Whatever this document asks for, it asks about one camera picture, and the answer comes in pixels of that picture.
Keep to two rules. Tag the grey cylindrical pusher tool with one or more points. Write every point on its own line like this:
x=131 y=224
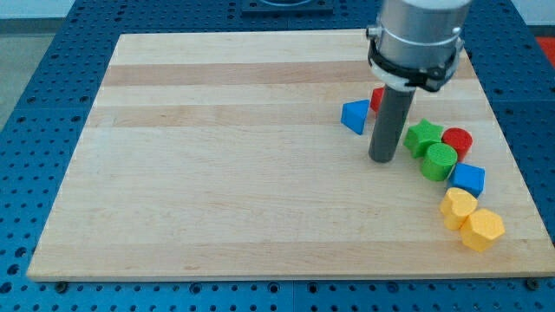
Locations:
x=389 y=124

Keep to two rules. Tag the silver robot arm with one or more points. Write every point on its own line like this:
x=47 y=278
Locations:
x=414 y=44

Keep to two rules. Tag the red star block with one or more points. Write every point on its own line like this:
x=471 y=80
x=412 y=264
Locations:
x=376 y=99

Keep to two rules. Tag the green star block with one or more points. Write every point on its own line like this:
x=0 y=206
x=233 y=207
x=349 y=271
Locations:
x=421 y=136

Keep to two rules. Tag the blue triangle block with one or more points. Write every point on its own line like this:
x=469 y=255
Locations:
x=354 y=115

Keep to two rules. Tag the green cylinder block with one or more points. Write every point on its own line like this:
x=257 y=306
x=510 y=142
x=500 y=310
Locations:
x=438 y=162

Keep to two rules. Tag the red cylinder block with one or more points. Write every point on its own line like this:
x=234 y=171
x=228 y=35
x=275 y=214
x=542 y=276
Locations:
x=459 y=139

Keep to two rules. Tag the blue cube block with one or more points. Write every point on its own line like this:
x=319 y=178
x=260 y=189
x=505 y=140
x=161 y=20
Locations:
x=467 y=177

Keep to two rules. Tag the yellow heart block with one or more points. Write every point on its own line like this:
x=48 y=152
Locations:
x=456 y=205

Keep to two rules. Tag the yellow hexagon block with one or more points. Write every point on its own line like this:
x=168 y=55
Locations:
x=482 y=229

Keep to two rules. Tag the wooden board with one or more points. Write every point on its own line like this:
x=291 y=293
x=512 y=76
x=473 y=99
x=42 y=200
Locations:
x=221 y=156

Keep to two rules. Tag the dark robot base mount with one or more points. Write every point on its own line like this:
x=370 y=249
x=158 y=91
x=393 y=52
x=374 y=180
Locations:
x=285 y=7

